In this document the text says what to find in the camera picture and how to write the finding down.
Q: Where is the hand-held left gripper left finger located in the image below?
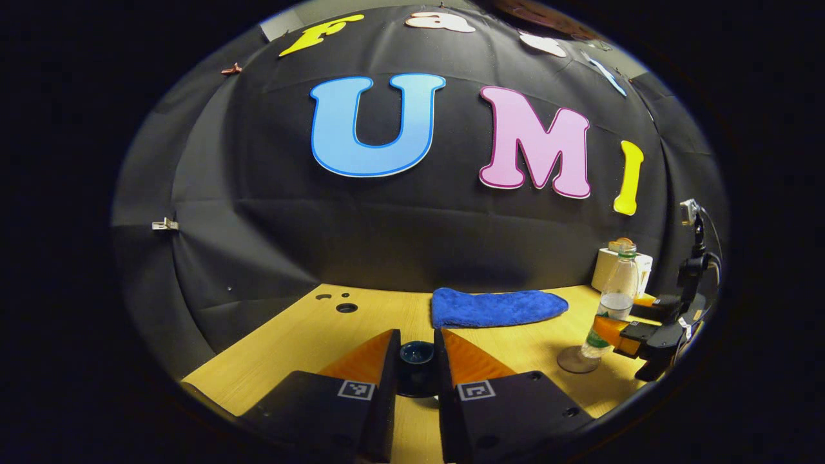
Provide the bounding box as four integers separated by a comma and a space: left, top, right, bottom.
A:
235, 329, 402, 464

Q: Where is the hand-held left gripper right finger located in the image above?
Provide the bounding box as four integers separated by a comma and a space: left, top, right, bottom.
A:
433, 329, 594, 464

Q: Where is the clear plastic water bottle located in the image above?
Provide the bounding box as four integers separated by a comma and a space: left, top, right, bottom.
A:
580, 242, 640, 359

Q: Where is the round brown coaster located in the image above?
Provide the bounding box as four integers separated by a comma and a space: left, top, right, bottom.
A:
557, 345, 601, 374

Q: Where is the teal teacup lid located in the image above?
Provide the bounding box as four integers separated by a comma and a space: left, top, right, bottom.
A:
395, 340, 442, 399

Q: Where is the white toaster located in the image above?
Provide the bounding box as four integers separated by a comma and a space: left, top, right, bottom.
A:
591, 247, 654, 297

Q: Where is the blue towel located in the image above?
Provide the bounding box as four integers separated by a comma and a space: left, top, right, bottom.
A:
431, 287, 570, 329

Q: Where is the black backdrop cloth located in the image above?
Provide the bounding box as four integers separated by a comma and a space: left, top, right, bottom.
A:
111, 3, 730, 381

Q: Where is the black cable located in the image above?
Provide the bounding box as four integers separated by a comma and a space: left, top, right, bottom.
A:
699, 205, 724, 265

